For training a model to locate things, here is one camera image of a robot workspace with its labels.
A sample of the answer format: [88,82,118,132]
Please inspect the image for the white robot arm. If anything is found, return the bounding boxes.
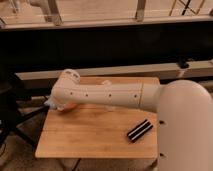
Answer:
[46,69,213,171]

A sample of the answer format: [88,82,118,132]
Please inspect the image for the wooden table board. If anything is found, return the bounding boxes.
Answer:
[34,76,161,160]

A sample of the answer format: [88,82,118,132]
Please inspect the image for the long wooden beam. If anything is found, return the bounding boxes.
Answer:
[15,59,213,82]

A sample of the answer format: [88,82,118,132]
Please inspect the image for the black table stand legs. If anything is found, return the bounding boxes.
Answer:
[0,75,49,148]

